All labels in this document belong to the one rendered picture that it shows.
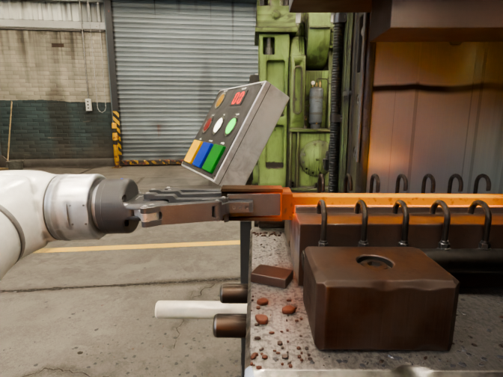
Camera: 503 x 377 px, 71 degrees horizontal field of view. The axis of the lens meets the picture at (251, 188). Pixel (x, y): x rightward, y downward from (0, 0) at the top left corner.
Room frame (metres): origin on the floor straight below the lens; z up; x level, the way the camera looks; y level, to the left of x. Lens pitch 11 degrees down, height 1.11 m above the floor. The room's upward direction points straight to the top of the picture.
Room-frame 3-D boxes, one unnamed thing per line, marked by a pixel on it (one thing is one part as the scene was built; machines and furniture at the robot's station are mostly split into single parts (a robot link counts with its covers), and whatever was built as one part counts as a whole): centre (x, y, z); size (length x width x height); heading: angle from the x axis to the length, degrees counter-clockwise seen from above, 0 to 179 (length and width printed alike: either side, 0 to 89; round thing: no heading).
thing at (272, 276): (0.40, -0.03, 0.92); 0.04 x 0.03 x 0.01; 66
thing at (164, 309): (0.83, 0.03, 0.62); 0.44 x 0.05 x 0.05; 89
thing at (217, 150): (0.90, 0.09, 1.01); 0.07 x 0.05 x 0.07; 24
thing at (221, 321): (0.37, 0.02, 0.87); 0.04 x 0.03 x 0.03; 89
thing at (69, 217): (0.46, 0.23, 0.99); 0.09 x 0.06 x 0.09; 0
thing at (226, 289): (0.45, 0.02, 0.87); 0.04 x 0.03 x 0.03; 89
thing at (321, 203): (0.39, -0.08, 0.99); 0.04 x 0.01 x 0.06; 179
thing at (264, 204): (0.45, 0.00, 1.00); 0.07 x 0.01 x 0.03; 89
